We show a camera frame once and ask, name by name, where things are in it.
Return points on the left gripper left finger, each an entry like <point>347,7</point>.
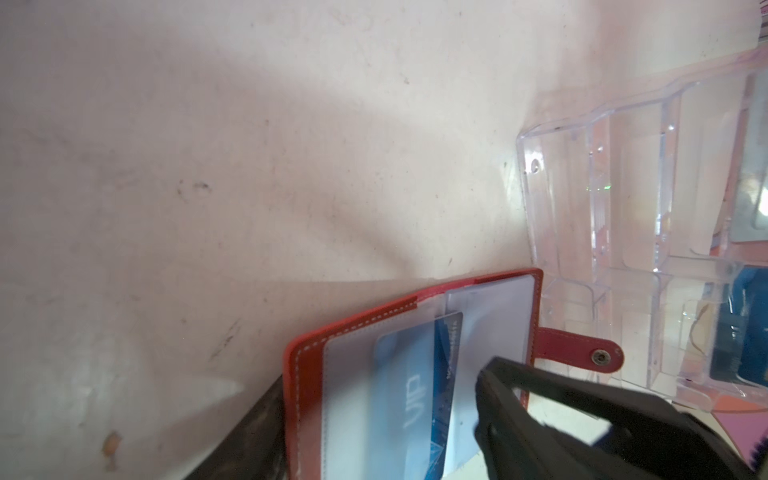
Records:
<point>255,447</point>

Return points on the blue VIP card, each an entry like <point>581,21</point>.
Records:
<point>740,346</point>
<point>413,382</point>

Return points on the white VIP card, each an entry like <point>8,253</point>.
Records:
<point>749,219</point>

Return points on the red leather card holder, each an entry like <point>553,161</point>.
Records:
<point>328,372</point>

